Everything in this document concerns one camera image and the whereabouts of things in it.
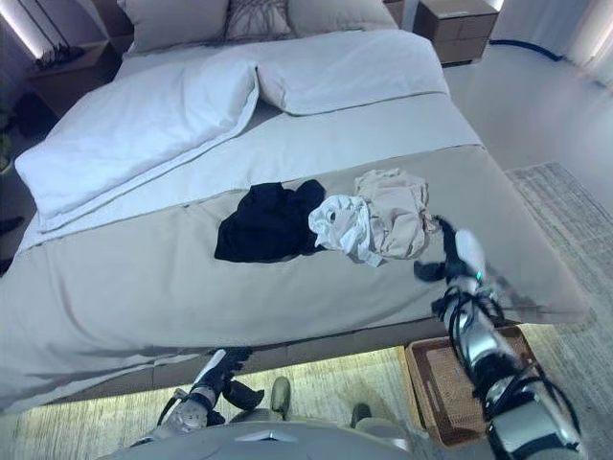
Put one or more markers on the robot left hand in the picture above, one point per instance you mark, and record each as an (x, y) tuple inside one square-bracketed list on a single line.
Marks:
[(237, 378)]

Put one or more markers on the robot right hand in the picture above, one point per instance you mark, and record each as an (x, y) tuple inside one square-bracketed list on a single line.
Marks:
[(459, 256)]

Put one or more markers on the beige garment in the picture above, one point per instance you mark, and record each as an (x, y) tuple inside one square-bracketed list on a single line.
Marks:
[(397, 215)]

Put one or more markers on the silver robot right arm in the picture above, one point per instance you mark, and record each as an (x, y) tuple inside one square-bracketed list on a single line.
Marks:
[(507, 378)]

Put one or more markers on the woven wicker basket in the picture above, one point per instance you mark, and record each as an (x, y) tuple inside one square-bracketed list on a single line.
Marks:
[(460, 383)]

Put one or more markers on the large bed with grey bedspread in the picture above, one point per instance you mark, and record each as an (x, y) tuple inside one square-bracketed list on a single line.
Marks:
[(249, 201)]

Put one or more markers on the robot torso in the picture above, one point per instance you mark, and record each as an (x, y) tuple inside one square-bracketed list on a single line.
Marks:
[(268, 438)]

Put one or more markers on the grey woven rug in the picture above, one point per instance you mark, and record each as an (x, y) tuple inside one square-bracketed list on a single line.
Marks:
[(565, 268)]

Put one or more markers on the white garment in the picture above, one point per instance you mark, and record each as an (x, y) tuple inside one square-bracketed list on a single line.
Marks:
[(342, 230)]

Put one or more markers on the black garment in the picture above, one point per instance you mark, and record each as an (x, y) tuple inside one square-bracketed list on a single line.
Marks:
[(270, 223)]

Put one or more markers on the brown wooden nightstand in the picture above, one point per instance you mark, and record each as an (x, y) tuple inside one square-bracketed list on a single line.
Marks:
[(455, 29)]

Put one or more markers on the white folded duvet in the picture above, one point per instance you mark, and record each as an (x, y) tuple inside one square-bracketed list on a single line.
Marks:
[(143, 134)]

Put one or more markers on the beige pillow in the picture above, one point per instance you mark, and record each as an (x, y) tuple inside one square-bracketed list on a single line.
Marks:
[(177, 21), (337, 14)]

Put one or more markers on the branch pattern cushion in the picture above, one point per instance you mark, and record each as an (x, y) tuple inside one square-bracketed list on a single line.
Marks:
[(258, 19)]

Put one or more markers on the dark wooden nightstand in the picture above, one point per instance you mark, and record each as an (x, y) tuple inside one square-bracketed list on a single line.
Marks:
[(72, 72)]

